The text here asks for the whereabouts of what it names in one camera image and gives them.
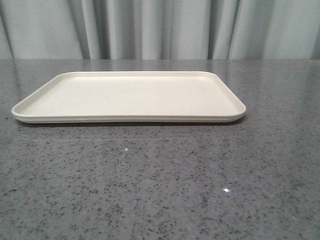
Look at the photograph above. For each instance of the cream rectangular plastic tray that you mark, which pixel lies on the cream rectangular plastic tray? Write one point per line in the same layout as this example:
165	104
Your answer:
131	96

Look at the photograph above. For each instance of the grey-white pleated curtain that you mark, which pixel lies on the grey-white pleated curtain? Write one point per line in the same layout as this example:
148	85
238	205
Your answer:
160	29

